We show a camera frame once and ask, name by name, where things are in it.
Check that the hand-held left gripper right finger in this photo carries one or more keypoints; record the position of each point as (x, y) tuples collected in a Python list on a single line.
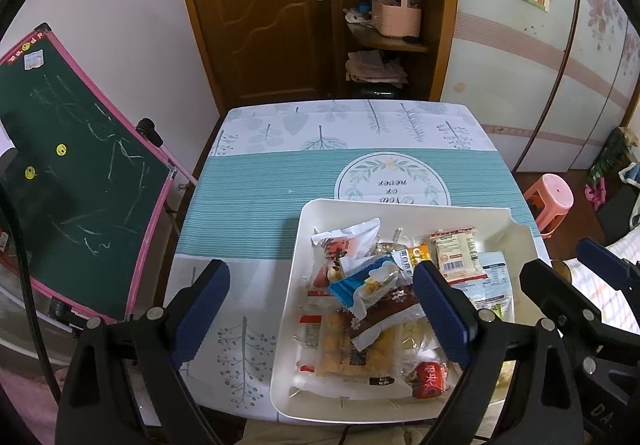
[(442, 315)]

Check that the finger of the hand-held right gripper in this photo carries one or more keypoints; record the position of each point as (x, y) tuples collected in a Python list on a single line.
[(550, 285), (600, 252)]

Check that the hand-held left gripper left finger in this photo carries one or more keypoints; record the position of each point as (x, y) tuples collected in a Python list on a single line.
[(200, 312)]

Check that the round pale puff snack bag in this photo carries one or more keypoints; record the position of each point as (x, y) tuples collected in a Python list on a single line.
[(412, 337)]

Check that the pale yellow red-edged packet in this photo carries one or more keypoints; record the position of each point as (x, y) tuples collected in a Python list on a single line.
[(455, 257)]

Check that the round red snack packet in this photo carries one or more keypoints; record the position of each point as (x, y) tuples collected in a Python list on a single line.
[(430, 377)]

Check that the orange white snack packet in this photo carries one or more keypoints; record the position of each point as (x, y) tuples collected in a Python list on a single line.
[(415, 256)]

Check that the white plastic tray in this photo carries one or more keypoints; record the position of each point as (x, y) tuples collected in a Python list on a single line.
[(500, 235)]

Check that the blue white snack packet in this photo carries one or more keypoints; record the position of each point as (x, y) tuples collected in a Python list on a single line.
[(370, 282)]

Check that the small clear nut packet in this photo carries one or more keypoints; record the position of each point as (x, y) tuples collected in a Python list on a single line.
[(390, 245)]

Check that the yellow cracker bag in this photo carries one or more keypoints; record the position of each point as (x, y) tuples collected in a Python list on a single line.
[(345, 350)]

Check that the white packet red label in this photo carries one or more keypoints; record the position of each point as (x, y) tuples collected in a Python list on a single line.
[(310, 332)]

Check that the white red cartoon snack packet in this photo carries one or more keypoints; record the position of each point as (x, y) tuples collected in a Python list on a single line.
[(346, 245)]

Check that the pink toy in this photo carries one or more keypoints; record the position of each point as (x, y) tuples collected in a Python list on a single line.
[(595, 193)]

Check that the pink plastic stool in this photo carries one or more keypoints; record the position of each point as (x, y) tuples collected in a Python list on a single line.
[(547, 202)]

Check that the blue white cloth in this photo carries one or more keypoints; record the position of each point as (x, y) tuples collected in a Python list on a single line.
[(631, 175)]

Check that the dark green bag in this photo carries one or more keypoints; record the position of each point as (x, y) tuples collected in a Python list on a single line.
[(607, 155)]

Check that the teal leaf print tablecloth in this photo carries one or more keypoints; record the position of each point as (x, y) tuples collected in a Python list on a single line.
[(250, 205)]

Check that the person's beige trousers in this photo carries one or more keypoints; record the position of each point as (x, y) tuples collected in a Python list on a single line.
[(300, 435)]

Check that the flowered sliding wardrobe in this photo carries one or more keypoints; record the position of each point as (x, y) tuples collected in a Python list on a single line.
[(525, 75)]

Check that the folded pink cloth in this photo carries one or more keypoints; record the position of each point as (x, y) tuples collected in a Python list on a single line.
[(375, 67)]

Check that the wooden corner shelf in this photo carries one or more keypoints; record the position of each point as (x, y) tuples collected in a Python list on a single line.
[(442, 50)]

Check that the brown wooden door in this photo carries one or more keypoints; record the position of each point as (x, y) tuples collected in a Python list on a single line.
[(255, 25)]

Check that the green chalkboard pink frame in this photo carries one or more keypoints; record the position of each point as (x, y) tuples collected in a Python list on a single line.
[(85, 165)]

